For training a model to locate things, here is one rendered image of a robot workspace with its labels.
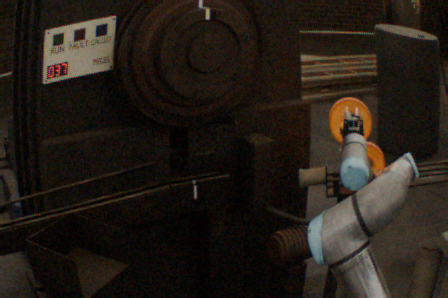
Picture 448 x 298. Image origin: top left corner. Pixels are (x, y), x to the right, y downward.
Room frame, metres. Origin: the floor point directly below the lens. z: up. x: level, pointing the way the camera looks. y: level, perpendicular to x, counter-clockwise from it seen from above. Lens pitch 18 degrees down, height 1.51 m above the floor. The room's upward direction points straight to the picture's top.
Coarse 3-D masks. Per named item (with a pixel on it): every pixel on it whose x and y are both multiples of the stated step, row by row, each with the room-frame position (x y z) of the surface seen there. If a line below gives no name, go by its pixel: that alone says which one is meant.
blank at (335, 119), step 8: (336, 104) 2.30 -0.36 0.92; (344, 104) 2.29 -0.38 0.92; (352, 104) 2.28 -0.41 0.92; (360, 104) 2.28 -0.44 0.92; (336, 112) 2.29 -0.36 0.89; (344, 112) 2.29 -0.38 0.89; (352, 112) 2.28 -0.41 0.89; (360, 112) 2.28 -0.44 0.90; (368, 112) 2.28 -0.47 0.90; (336, 120) 2.29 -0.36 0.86; (368, 120) 2.28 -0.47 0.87; (336, 128) 2.29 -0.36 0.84; (368, 128) 2.28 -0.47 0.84; (336, 136) 2.29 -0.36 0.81
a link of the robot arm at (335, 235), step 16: (336, 208) 1.48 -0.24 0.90; (352, 208) 1.45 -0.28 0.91; (320, 224) 1.46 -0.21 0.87; (336, 224) 1.44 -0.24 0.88; (352, 224) 1.43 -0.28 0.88; (320, 240) 1.44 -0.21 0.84; (336, 240) 1.43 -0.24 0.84; (352, 240) 1.42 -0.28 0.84; (368, 240) 1.45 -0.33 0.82; (320, 256) 1.44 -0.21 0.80; (336, 256) 1.42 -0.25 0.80; (352, 256) 1.41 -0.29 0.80; (368, 256) 1.42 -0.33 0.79; (336, 272) 1.43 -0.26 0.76; (352, 272) 1.40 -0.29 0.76; (368, 272) 1.40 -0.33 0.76; (352, 288) 1.39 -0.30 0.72; (368, 288) 1.38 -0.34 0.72; (384, 288) 1.39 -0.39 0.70
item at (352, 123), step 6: (348, 114) 2.18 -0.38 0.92; (354, 114) 2.19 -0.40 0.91; (348, 120) 2.15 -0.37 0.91; (354, 120) 2.14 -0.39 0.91; (360, 120) 2.15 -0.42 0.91; (348, 126) 2.14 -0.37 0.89; (354, 126) 2.11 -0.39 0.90; (360, 126) 2.15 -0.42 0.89; (342, 132) 2.20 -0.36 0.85; (348, 132) 2.16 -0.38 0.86; (354, 132) 2.12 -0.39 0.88; (360, 132) 2.16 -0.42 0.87; (342, 138) 2.18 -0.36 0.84
